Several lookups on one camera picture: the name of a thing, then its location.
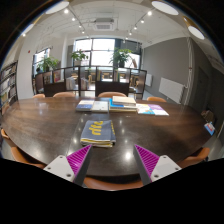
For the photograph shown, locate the wall bookshelf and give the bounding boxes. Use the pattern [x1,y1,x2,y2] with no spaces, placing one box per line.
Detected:
[0,60,19,115]

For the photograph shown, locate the grey towel with yellow letters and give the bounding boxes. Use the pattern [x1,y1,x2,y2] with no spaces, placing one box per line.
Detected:
[79,119,117,149]

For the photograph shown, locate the blue and white book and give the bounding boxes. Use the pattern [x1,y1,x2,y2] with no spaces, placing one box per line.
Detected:
[75,99,96,113]

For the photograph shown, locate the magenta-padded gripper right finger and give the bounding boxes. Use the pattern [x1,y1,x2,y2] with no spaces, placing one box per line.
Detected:
[133,144,182,186]

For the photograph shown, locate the beige book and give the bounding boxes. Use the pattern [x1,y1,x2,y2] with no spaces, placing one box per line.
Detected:
[111,95,137,107]

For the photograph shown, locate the large blue book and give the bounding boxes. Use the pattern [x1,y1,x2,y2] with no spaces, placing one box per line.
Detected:
[108,98,138,113]

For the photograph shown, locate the ceiling spot lights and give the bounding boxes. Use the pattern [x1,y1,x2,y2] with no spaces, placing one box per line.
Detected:
[62,7,155,36]

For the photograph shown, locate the colourful thin booklet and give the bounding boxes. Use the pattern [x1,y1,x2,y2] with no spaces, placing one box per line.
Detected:
[135,103,156,116]

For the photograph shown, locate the white wall radiator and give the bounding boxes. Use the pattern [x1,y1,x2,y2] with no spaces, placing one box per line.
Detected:
[158,76,186,105]

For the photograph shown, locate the dark open shelf unit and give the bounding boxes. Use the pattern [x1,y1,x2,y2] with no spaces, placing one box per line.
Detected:
[32,65,148,100]

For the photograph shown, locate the large green potted plant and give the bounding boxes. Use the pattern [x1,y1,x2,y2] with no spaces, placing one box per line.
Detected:
[111,47,134,68]

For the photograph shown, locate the round ceiling lights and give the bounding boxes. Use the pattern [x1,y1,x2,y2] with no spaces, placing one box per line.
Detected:
[20,0,206,41]

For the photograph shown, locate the green potted plant, white pot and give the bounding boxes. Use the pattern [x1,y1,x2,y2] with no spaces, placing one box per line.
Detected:
[70,49,90,67]

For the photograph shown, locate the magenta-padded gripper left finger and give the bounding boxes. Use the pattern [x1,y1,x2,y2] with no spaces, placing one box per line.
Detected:
[43,144,93,186]

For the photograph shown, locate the purple thin booklet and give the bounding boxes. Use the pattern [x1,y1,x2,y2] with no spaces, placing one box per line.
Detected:
[147,103,170,117]

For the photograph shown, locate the small green potted plant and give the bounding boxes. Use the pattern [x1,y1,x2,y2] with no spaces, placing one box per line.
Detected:
[37,56,61,73]

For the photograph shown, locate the ceiling air conditioner unit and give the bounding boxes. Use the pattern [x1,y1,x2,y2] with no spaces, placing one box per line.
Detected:
[92,16,116,32]

